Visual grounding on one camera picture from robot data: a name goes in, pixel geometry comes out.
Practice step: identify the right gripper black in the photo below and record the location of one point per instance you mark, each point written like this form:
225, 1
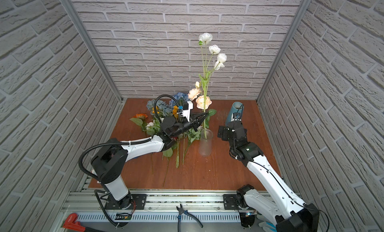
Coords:
225, 137

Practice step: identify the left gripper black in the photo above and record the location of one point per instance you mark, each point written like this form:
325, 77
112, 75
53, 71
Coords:
190, 125

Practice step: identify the peach rose flower stem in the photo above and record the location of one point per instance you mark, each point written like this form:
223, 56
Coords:
203, 102

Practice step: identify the clear glass vase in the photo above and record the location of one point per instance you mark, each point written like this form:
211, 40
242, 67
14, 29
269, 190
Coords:
206, 141

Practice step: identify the blue hydrangea flower stem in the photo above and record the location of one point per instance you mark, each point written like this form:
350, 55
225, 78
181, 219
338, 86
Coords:
180, 145

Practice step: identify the white ranunculus flower stem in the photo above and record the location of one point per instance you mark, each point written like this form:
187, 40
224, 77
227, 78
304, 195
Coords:
213, 59

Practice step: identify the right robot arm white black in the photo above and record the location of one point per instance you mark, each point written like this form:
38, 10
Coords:
285, 211

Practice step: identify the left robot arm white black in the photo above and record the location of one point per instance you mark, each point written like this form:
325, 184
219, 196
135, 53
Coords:
109, 161

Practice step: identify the teal ceramic vase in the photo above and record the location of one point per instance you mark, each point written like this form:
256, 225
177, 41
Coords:
236, 107

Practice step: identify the white lilac bouquet right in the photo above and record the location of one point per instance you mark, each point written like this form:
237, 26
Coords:
192, 136

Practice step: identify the white lilac bouquet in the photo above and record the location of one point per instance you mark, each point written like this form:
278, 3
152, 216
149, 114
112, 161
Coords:
153, 128
192, 136

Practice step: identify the orange yellow flower stem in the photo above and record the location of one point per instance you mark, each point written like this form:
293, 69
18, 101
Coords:
174, 111

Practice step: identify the dusty blue hydrangea stem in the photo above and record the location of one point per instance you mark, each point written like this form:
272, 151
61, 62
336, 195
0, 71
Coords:
150, 105

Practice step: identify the red gerbera flower stem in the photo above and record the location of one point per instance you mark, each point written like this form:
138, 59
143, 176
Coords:
167, 154

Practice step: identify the white lilac bouquet left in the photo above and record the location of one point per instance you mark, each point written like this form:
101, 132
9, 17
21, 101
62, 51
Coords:
153, 128

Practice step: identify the orange gerbera flower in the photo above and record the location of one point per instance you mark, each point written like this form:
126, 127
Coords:
140, 120

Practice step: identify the blue grey work glove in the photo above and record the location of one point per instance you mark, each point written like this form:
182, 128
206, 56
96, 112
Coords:
265, 224

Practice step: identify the red clamp tool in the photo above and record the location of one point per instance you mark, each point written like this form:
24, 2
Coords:
72, 223

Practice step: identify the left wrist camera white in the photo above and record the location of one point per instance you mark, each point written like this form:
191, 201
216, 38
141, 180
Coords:
186, 110

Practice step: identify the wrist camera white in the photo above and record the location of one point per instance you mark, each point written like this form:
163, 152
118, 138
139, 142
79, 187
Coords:
186, 110
237, 116

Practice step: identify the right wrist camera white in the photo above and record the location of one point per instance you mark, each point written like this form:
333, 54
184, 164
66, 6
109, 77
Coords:
237, 116

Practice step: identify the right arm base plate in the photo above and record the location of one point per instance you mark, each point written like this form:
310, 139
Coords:
234, 202

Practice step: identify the aluminium mounting rail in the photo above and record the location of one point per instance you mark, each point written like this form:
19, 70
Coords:
160, 207

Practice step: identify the blue handled pliers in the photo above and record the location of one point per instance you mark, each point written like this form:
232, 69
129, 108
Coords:
182, 212

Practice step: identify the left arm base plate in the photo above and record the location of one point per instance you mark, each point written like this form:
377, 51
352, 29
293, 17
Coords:
126, 203

